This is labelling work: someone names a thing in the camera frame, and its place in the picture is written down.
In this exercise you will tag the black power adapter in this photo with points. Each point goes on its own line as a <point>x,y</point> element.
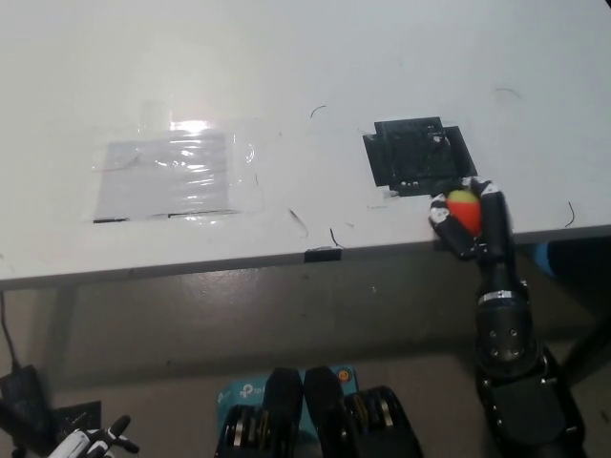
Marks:
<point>24,405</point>

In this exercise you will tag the small black tape strip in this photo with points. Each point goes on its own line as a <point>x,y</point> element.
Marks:
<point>323,255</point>

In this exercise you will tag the orange yellow tennis ball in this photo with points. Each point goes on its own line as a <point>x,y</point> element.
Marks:
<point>465,212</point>

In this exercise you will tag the blue object under table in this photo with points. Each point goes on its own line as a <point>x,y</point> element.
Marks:
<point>544,260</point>

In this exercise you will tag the teal tp-link box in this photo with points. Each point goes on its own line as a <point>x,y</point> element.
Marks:
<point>243,392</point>

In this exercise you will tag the clear plastic sheet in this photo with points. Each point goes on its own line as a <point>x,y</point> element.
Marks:
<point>164,176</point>

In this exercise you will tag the grey table leg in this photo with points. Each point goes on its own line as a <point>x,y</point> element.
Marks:
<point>63,329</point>

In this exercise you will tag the black tape patch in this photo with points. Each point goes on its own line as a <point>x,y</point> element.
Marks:
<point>410,152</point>

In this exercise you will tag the robot right hand black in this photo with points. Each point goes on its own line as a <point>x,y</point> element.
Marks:
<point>496,229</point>

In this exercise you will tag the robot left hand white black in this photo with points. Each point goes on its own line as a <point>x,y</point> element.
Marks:
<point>78,441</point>

